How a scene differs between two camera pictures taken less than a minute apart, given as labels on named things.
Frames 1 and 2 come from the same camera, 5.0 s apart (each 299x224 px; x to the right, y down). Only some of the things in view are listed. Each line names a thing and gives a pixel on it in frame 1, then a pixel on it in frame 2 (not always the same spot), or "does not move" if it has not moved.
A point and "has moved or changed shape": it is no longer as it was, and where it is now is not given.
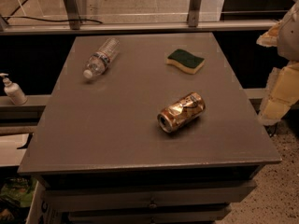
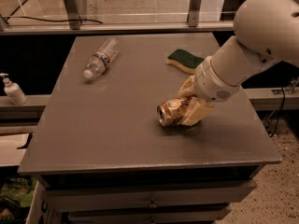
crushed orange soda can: x=181 y=110 has moved or changed shape
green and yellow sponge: x=185 y=60 does not move
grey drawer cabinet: x=148 y=129 does not move
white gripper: x=290 y=36 -> x=209 y=82
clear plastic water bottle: x=102 y=59 does not move
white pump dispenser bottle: x=14 y=91 does not move
